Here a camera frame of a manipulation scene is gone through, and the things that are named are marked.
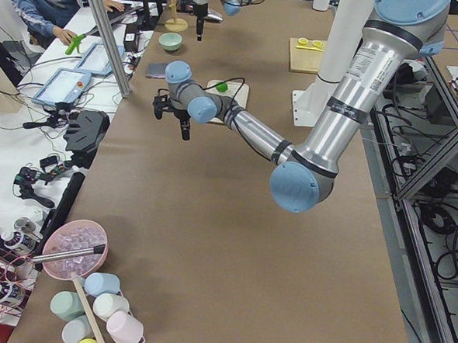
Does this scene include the white rabbit tray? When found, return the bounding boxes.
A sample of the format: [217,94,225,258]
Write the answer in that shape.
[205,80,249,113]

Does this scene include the mint green bowl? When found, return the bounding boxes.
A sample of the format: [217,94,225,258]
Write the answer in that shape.
[158,32,182,51]

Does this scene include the pink cup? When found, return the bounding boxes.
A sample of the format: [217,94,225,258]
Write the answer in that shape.
[106,311,144,343]

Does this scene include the aluminium frame post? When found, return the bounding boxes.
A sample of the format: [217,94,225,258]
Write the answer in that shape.
[88,0,130,99]

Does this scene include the teach pendant tablet near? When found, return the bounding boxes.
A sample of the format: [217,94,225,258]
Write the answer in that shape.
[32,68,92,106]

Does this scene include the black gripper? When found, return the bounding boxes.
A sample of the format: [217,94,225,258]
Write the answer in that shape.
[179,0,208,41]
[152,88,191,141]

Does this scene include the blue cup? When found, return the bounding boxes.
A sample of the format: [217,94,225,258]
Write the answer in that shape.
[84,272,121,297]

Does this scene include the green hand tool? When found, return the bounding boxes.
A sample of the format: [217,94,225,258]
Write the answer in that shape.
[65,34,86,55]

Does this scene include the teach pendant tablet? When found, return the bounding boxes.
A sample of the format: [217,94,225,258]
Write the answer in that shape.
[32,68,92,106]
[75,42,112,77]

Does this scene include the lemon slice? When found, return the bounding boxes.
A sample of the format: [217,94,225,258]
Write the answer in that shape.
[312,40,324,49]
[297,37,308,46]

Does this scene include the yellow plastic knife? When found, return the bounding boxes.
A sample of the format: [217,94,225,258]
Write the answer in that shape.
[295,45,324,52]

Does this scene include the wooden mug tree stand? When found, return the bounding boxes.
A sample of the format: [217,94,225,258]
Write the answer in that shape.
[164,0,188,33]

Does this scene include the seated person in blue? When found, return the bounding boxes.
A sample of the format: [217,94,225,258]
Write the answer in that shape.
[0,0,127,48]

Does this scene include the metal scoop in bowl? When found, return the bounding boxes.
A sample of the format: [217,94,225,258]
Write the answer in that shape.
[31,244,107,264]

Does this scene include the white wire cup rack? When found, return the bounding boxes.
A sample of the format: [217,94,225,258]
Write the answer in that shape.
[82,279,150,343]

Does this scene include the wooden cutting board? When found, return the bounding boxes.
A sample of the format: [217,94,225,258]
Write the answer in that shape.
[289,37,326,74]

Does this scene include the silver metal scoop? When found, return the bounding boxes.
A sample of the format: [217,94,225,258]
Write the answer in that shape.
[205,9,224,23]

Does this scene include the black device on side table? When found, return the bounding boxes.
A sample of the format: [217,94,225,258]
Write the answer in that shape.
[63,110,110,169]

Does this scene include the wooden cup rack stick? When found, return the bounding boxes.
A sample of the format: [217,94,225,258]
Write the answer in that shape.
[71,275,106,343]

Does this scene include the pink bowl with ice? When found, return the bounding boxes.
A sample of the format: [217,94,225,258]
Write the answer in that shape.
[43,219,109,281]

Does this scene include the grey folded cloth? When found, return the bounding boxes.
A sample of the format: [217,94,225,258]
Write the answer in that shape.
[145,63,168,79]

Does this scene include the green lime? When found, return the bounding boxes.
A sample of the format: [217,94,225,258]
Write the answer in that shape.
[216,82,228,92]

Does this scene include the white cup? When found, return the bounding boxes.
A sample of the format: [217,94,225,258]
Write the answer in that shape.
[92,293,130,322]

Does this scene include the grey cup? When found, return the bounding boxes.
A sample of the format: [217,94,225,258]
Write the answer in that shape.
[61,315,95,343]

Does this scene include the teach pendant tablet far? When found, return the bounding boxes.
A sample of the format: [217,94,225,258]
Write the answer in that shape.
[75,42,112,77]

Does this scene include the green cup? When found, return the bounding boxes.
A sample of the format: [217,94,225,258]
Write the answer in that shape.
[50,291,85,322]

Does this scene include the black keyboard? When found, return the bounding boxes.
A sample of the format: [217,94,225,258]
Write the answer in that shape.
[107,3,144,24]

